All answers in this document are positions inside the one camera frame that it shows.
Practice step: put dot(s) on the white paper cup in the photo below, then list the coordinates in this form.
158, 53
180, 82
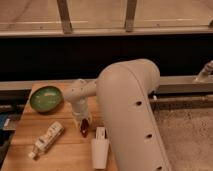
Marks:
99, 149

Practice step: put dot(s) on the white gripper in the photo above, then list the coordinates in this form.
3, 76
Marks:
81, 111

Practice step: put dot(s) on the green ceramic bowl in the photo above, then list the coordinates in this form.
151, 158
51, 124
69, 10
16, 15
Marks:
46, 99

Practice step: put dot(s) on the white squeeze tube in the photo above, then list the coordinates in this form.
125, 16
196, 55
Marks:
44, 142

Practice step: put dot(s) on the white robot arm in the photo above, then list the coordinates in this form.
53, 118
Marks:
122, 91

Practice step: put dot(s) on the small white box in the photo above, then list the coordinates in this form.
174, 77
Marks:
100, 133

